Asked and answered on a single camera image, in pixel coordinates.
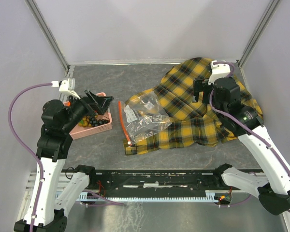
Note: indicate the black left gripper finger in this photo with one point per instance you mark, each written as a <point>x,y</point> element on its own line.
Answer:
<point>101,105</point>
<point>98,98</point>

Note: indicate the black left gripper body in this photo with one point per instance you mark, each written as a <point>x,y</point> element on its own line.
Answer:
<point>82,107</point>

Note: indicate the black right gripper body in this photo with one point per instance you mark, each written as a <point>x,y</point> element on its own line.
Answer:
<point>201,85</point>

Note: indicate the brown fake longan bunch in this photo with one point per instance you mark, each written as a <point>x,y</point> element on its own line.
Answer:
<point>85,122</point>

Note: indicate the dark fake grape bunch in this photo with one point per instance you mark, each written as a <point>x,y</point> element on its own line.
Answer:
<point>94,122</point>

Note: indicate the clear zip top bag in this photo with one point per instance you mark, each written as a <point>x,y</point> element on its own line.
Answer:
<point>142,117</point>

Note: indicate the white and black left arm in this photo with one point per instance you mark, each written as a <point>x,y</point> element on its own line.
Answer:
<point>47,212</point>

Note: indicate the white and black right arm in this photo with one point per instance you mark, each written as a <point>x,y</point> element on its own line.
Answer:
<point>273,189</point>

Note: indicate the pink perforated plastic basket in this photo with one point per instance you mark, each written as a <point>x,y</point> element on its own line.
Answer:
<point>77,132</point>

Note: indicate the yellow plaid shirt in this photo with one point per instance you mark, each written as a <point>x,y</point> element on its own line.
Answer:
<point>192,122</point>

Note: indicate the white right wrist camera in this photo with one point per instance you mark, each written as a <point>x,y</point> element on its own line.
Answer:
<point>220,69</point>

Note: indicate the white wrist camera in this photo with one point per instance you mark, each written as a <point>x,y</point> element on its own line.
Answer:
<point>220,69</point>
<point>66,87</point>

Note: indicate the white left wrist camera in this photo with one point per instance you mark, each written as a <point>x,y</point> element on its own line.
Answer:
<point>66,87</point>

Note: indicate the aluminium frame rail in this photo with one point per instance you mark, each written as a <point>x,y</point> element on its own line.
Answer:
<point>44,52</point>

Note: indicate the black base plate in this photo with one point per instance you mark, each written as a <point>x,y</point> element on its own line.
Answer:
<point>157,183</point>

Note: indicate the light blue cable duct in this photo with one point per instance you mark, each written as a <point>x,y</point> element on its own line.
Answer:
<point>209,197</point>

